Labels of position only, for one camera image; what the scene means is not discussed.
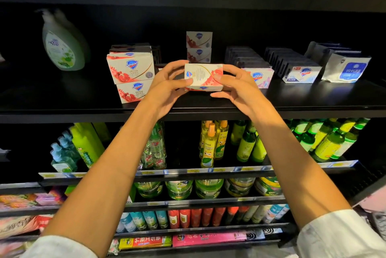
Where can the person's left hand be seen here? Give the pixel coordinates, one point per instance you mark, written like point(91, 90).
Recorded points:
point(166, 92)

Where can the person's right hand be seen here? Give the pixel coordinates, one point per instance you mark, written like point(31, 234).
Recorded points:
point(246, 92)

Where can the white red printed soap box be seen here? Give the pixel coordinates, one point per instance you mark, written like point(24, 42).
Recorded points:
point(205, 78)
point(129, 68)
point(134, 92)
point(132, 51)
point(129, 46)

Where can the black store shelf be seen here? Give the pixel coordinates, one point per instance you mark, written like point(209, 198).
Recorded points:
point(60, 101)
point(18, 185)

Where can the pale green pump soap bottle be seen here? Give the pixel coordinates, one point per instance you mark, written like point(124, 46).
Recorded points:
point(60, 49)

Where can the person's left forearm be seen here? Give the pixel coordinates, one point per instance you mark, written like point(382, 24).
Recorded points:
point(99, 185)

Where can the person's right forearm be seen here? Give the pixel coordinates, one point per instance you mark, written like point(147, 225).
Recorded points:
point(304, 170)

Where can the row of white pink soap boxes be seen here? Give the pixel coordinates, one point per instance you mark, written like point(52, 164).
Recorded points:
point(260, 77)

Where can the clear green spray bottles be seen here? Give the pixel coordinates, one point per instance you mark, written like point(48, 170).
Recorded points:
point(155, 149)

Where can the row of white red soap boxes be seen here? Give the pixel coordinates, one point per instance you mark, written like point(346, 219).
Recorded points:
point(199, 40)

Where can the row of white blue soap boxes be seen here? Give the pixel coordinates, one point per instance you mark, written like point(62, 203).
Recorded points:
point(304, 72)

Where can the green lidded wipe tub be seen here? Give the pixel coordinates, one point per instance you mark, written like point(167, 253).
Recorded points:
point(208, 188)
point(148, 189)
point(179, 189)

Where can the row of white upright packs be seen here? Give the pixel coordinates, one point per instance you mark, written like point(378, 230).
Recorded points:
point(353, 69)

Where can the long pink packet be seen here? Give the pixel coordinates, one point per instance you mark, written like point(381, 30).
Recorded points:
point(211, 239)

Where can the yellow red packets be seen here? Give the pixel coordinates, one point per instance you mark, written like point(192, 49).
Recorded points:
point(145, 242)

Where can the white floral wipe packet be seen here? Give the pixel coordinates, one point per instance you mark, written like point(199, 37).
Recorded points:
point(113, 247)

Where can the red snack packet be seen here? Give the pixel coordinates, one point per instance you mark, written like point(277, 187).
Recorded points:
point(43, 223)

